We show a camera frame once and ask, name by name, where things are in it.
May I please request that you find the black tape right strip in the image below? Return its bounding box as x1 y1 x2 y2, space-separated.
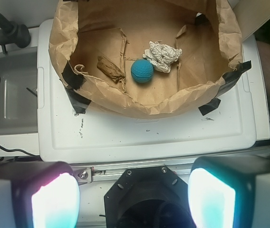
215 61 252 98

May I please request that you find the black tape left strip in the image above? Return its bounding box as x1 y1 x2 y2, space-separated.
62 62 91 114

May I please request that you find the crumpled white paper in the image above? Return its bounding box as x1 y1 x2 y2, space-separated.
143 41 183 74

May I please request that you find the aluminium rail frame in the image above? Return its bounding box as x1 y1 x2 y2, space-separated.
71 145 270 185

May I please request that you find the brown wood chip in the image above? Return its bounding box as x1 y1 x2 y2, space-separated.
96 56 125 84

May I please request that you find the black thin cable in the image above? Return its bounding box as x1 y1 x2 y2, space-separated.
0 133 40 157

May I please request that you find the blue dimpled ball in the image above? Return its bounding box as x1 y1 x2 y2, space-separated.
131 59 154 83

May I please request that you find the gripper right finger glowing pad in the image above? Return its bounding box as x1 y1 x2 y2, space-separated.
188 155 270 228

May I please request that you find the black octagonal mount plate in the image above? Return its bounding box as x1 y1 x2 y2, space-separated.
104 167 196 228

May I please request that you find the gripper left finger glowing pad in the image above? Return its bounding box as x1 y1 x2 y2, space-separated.
0 161 80 228

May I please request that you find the black tape small strip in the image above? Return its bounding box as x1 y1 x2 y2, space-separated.
198 98 221 116

